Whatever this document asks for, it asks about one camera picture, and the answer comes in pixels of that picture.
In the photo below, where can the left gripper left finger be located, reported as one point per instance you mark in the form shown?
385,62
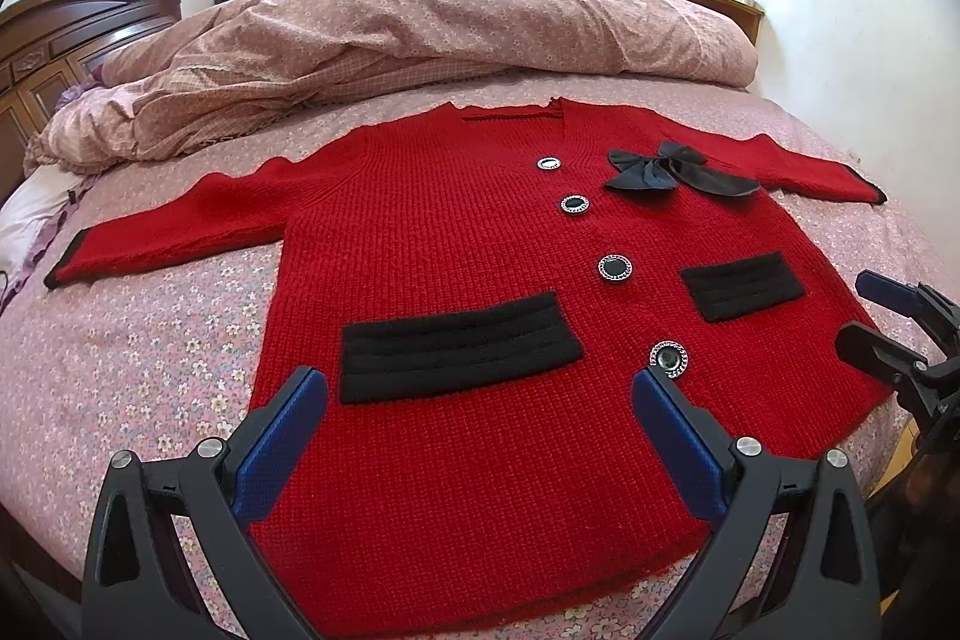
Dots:
137,583

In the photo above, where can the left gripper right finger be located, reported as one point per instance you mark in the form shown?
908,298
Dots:
789,552

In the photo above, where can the pink floral duvet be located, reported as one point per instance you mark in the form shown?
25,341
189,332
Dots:
235,68

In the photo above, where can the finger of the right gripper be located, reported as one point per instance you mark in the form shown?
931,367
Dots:
931,310
926,390

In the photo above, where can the pink floral bed sheet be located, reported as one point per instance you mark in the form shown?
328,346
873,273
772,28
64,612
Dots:
157,362

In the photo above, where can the white and purple pillow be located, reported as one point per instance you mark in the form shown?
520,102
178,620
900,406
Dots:
32,217

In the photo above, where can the red knit cardigan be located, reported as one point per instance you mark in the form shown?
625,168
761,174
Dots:
479,287

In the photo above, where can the dark wooden headboard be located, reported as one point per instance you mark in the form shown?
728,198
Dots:
49,46

